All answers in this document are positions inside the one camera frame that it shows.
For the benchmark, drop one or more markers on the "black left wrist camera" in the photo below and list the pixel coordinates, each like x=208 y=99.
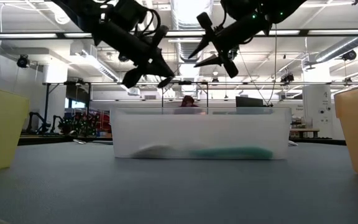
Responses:
x=130 y=14

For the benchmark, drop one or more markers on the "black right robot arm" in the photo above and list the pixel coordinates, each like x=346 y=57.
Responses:
x=287 y=9

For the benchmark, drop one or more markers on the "black frame workbench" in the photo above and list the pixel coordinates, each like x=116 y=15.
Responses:
x=162 y=96

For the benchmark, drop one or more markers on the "long silver air duct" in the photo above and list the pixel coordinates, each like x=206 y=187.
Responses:
x=337 y=49

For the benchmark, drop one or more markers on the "person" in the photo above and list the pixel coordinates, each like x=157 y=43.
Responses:
x=188 y=101

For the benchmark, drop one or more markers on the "clear plastic bin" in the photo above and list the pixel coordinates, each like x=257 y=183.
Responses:
x=197 y=130

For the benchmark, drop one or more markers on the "blue-grey table mat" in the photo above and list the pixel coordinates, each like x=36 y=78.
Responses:
x=166 y=193

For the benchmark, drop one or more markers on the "black ceiling light rail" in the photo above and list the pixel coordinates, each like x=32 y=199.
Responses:
x=304 y=32

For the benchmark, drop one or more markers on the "black background robot arm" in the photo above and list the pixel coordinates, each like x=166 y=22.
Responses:
x=31 y=118

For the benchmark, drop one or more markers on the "yellow-green plastic bin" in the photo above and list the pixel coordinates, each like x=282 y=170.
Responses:
x=2 y=130

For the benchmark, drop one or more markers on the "black background monitor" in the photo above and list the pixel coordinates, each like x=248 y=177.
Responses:
x=249 y=102

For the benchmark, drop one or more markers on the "white rectangular air duct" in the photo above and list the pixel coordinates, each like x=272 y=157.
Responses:
x=84 y=51

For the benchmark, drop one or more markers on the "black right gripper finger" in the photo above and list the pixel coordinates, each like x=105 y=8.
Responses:
x=211 y=61
x=203 y=46

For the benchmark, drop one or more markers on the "red background equipment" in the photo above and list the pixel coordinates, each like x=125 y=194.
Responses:
x=102 y=119

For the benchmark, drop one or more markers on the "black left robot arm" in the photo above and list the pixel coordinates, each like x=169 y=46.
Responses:
x=82 y=9

